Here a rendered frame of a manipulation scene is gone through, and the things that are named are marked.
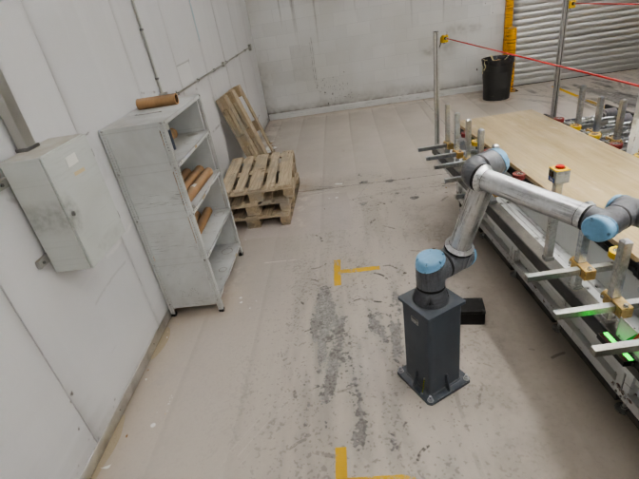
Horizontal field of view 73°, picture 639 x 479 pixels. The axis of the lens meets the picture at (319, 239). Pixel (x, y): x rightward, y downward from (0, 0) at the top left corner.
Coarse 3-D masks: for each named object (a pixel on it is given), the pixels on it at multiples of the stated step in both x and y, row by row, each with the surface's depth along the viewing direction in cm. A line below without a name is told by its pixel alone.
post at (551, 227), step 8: (552, 184) 212; (560, 184) 209; (560, 192) 211; (552, 224) 220; (552, 232) 222; (552, 240) 225; (544, 248) 230; (552, 248) 227; (544, 256) 231; (552, 256) 229
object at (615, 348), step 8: (600, 344) 156; (608, 344) 156; (616, 344) 155; (624, 344) 155; (632, 344) 154; (592, 352) 156; (600, 352) 154; (608, 352) 154; (616, 352) 154; (624, 352) 155
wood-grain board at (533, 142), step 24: (480, 120) 397; (504, 120) 387; (528, 120) 377; (552, 120) 367; (504, 144) 333; (528, 144) 326; (552, 144) 319; (576, 144) 312; (600, 144) 306; (528, 168) 288; (576, 168) 278; (600, 168) 273; (624, 168) 268; (576, 192) 250; (600, 192) 246; (624, 192) 242
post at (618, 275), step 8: (624, 240) 168; (624, 248) 168; (616, 256) 173; (624, 256) 169; (616, 264) 173; (624, 264) 171; (616, 272) 174; (624, 272) 173; (616, 280) 175; (624, 280) 175; (616, 288) 177; (616, 296) 179
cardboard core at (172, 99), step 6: (156, 96) 321; (162, 96) 320; (168, 96) 319; (174, 96) 319; (138, 102) 321; (144, 102) 320; (150, 102) 320; (156, 102) 320; (162, 102) 320; (168, 102) 320; (174, 102) 320; (138, 108) 324; (144, 108) 324
